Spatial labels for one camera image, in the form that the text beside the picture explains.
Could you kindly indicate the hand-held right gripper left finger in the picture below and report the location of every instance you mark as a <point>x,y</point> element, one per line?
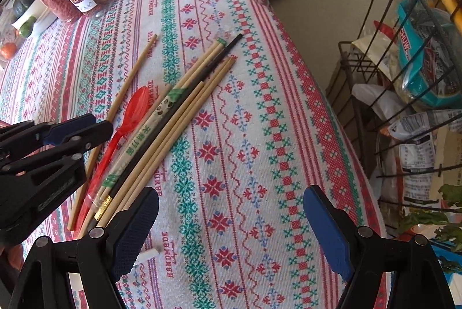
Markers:
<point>135,233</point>

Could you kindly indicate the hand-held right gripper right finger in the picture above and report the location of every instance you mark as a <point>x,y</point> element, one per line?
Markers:
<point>325,233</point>

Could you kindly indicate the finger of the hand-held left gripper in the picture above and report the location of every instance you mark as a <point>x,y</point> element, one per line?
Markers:
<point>68,130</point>
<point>98,134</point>

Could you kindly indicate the chopstick pair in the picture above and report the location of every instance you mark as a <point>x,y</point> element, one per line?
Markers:
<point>151,125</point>

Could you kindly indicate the red plastic spoon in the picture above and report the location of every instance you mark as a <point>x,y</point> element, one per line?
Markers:
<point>139,98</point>

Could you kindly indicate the bamboo chopstick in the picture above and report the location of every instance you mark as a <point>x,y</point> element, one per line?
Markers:
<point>221,78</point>
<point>187,103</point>
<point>215,77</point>
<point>133,78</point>

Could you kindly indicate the black chopstick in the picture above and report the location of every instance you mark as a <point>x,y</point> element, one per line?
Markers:
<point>225,49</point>

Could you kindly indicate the orange fruit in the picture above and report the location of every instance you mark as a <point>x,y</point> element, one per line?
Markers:
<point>8,50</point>

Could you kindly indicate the wilted green leaves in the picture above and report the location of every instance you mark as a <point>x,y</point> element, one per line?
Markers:
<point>433,219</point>

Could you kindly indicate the green lime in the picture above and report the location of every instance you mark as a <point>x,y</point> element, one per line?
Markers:
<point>27,27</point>

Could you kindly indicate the white printed packet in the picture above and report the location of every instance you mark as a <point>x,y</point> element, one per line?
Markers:
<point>415,157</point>

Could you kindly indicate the white bowl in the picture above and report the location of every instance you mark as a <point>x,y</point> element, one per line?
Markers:
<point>38,11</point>

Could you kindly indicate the dark green squash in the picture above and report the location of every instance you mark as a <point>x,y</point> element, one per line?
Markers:
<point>20,8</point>

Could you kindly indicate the patterned woven tablecloth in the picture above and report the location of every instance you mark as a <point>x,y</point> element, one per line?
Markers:
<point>252,114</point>

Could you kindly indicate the white plastic bag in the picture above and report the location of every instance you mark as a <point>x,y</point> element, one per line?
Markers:
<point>375,99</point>

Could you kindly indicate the teal snack packet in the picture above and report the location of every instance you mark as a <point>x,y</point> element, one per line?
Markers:
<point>422,71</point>

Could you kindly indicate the cream packet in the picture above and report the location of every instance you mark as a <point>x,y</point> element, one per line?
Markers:
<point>371,45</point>

